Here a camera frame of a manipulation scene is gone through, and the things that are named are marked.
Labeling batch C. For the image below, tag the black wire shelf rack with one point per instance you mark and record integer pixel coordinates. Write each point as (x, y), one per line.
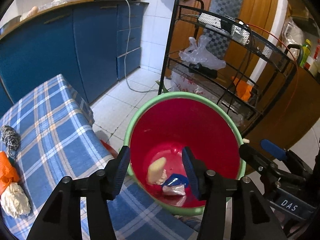
(257, 72)

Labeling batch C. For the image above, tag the wooden door frame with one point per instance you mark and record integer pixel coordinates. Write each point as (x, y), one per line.
(266, 17)

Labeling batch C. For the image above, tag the orange cloth on shelf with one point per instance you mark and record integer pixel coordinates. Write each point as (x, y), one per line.
(241, 88)

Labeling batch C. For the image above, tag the yellow sponge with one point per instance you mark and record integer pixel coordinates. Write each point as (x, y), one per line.
(155, 170)

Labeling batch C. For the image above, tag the blue lower kitchen cabinets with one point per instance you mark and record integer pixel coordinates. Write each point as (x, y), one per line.
(92, 44)

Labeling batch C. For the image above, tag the cream wrapper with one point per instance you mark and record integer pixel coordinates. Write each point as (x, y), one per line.
(163, 178)

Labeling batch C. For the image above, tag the steel wool scrubber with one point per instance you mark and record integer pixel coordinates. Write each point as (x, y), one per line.
(10, 138)

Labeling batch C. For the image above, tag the white foam packet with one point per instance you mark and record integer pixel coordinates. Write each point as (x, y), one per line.
(176, 190)

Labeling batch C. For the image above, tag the blue plaid tablecloth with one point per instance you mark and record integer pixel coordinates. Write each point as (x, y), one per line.
(57, 140)

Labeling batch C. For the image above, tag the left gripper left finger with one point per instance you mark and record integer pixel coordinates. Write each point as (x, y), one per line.
(105, 185)

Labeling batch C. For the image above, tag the steel mixing bowl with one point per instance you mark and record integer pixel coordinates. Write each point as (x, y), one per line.
(9, 24)

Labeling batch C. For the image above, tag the red bucket green rim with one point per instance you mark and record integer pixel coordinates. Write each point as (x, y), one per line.
(193, 135)

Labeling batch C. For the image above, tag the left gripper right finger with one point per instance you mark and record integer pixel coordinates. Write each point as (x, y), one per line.
(206, 185)

